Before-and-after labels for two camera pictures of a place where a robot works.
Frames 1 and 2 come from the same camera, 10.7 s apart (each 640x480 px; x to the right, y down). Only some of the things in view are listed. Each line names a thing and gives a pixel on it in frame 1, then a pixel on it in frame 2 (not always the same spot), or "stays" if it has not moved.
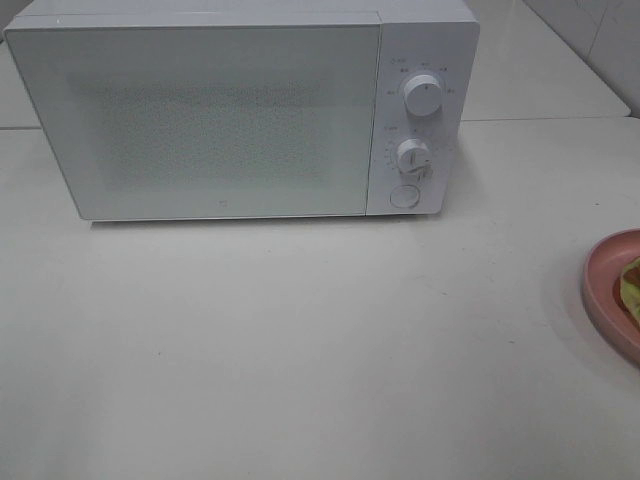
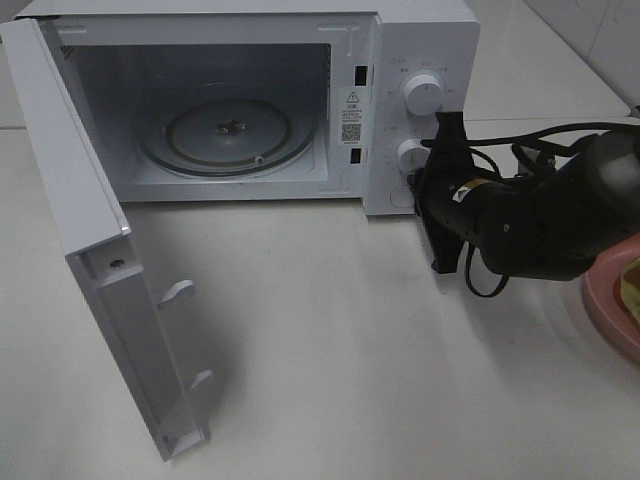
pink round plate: [602, 291] stays
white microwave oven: [175, 121] to [96, 236]
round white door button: [404, 196] stays
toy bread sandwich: [630, 290] stays
